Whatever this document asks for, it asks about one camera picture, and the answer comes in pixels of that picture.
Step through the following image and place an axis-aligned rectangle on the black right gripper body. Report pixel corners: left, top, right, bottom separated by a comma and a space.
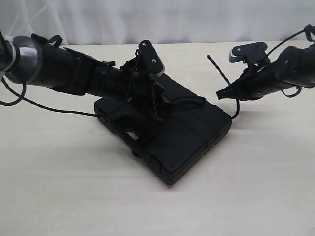
237, 62, 283, 101

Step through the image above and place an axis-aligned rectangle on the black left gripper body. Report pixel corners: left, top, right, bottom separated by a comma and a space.
120, 56, 158, 112

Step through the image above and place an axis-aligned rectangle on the black braided rope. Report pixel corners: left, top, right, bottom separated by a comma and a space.
0, 55, 241, 158

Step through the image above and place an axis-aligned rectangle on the black plastic carrying case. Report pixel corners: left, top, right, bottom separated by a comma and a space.
94, 74, 232, 185

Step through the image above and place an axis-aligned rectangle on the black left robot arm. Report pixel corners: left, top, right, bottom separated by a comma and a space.
0, 34, 176, 139

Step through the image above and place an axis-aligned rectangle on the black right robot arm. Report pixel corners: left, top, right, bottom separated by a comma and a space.
216, 42, 315, 101

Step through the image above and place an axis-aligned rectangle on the white backdrop curtain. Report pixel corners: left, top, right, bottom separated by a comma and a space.
0, 0, 315, 45

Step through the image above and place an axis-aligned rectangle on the white zip tie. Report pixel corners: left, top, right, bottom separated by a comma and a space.
0, 33, 17, 80

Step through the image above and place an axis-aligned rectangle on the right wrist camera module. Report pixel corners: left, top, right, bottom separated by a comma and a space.
229, 42, 270, 67

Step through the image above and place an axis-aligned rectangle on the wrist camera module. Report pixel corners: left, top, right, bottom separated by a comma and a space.
229, 42, 270, 67
139, 40, 165, 77

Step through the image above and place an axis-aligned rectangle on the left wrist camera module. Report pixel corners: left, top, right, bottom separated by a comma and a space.
139, 40, 165, 77

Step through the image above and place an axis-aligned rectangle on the black right camera cable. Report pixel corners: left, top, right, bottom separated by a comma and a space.
265, 24, 315, 99

